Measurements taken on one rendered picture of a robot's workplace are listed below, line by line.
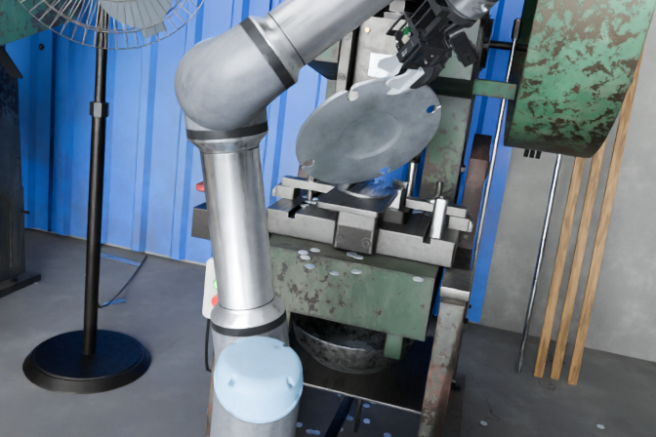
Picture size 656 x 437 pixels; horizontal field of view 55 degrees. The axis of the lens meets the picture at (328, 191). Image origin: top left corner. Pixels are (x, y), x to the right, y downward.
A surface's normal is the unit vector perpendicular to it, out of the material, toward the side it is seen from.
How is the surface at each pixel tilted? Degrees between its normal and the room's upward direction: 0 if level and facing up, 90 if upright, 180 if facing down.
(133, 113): 90
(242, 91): 114
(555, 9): 110
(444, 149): 90
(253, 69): 98
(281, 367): 7
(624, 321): 90
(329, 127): 127
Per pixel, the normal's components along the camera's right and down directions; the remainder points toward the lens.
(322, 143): 0.29, 0.78
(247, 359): 0.14, -0.93
